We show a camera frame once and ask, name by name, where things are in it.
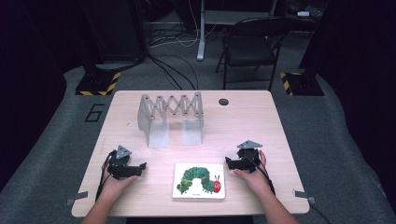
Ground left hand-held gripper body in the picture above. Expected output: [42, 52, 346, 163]
[106, 145, 140, 181]

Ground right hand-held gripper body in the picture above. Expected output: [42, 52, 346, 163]
[234, 139, 263, 174]

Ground caterpillar picture book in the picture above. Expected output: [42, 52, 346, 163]
[172, 162, 226, 201]

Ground person's left hand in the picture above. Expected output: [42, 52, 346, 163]
[100, 169, 138, 200]

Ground person's right hand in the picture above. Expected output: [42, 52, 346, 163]
[233, 149, 272, 195]

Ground grey expandable book rack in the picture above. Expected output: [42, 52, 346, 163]
[136, 91, 205, 149]

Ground black yellow striped stand base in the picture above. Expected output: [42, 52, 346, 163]
[75, 70, 121, 97]
[278, 71, 325, 97]

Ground black folding chair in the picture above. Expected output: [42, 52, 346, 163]
[215, 16, 292, 92]

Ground white desk leg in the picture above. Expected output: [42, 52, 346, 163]
[196, 0, 207, 62]

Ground grey desk top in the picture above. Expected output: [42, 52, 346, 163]
[204, 9, 276, 26]

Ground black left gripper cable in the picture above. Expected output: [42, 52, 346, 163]
[94, 149, 117, 202]

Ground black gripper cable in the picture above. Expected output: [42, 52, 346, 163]
[246, 155, 332, 224]
[94, 149, 117, 202]

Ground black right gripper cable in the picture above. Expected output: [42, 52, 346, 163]
[246, 155, 332, 224]

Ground grey table edge bracket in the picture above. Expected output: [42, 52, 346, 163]
[64, 190, 90, 207]
[292, 189, 317, 205]

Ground black floor cables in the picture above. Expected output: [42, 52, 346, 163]
[147, 53, 200, 91]

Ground white floor cables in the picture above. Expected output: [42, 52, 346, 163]
[148, 0, 219, 49]

